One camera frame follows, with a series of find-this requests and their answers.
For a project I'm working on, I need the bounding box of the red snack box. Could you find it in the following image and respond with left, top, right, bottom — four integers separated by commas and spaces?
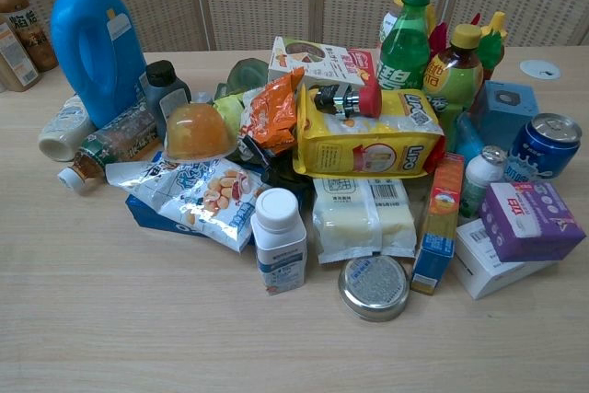
345, 47, 383, 90

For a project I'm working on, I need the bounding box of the white cake picture box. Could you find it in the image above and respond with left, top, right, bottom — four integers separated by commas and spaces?
267, 36, 352, 90

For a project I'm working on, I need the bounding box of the beige drink carton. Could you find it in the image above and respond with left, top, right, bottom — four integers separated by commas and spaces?
0, 20, 42, 94

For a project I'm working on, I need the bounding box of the small white foil-capped bottle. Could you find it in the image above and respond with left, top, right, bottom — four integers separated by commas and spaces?
457, 144, 508, 220

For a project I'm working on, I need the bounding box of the light blue cardboard box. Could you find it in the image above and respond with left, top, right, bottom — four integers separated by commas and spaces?
468, 80, 540, 152

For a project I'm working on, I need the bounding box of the blue detergent bottle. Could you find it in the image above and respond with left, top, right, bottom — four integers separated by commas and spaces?
49, 0, 147, 130

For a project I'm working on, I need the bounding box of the white lying yogurt bottle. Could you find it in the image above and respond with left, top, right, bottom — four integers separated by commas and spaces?
37, 94, 98, 163

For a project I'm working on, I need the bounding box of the round metal tin can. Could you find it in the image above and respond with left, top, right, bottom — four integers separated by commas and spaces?
338, 255, 411, 323

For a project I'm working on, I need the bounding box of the yellow capped green tea bottle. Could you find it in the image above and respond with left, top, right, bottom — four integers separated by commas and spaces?
422, 23, 485, 151

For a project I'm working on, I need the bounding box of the white capped milk bottle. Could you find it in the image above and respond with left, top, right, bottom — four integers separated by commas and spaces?
249, 187, 308, 297

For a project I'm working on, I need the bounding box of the white cheese slice package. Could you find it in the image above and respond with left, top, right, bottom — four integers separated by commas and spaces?
311, 176, 418, 266

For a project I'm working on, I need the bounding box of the white table cable grommet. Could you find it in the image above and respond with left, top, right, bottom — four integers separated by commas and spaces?
520, 59, 562, 79

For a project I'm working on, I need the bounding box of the green soda bottle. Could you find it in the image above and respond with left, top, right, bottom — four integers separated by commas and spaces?
375, 0, 433, 92

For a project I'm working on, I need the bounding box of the purple soap box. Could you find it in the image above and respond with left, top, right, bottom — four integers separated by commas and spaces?
478, 180, 588, 263

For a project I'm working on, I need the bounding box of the lying brown tea bottle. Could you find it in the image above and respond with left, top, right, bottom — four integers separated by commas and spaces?
56, 107, 162, 196

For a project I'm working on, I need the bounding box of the green wrapped vegetable pack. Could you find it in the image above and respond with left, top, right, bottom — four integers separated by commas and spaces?
212, 57, 271, 126

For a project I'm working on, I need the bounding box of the orange blue pasta box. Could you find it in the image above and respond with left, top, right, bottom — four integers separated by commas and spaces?
410, 152, 466, 296

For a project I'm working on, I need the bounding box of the dark grey capped bottle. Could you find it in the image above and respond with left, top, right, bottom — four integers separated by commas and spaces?
138, 60, 192, 142

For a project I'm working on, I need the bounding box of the yellow Lipo biscuit bag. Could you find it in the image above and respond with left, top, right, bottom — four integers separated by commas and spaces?
292, 83, 446, 179

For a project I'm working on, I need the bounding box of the orange snack packet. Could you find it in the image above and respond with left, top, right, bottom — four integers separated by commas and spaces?
237, 66, 306, 157

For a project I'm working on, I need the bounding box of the white barcode box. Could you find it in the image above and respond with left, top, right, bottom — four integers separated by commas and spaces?
449, 217, 560, 301

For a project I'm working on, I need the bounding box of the brown milk tea bottle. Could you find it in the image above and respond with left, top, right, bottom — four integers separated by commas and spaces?
0, 0, 60, 74

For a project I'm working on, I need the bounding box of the blue drink can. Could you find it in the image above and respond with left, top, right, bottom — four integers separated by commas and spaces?
504, 112, 583, 182

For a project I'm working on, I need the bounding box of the white blue peanut snack bag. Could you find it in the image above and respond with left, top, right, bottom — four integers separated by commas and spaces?
104, 156, 271, 254

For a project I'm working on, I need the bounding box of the orange jelly cup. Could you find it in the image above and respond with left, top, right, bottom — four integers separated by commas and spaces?
161, 104, 238, 164

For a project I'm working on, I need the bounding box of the red green toy bottle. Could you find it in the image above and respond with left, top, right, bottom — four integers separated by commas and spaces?
468, 11, 508, 95

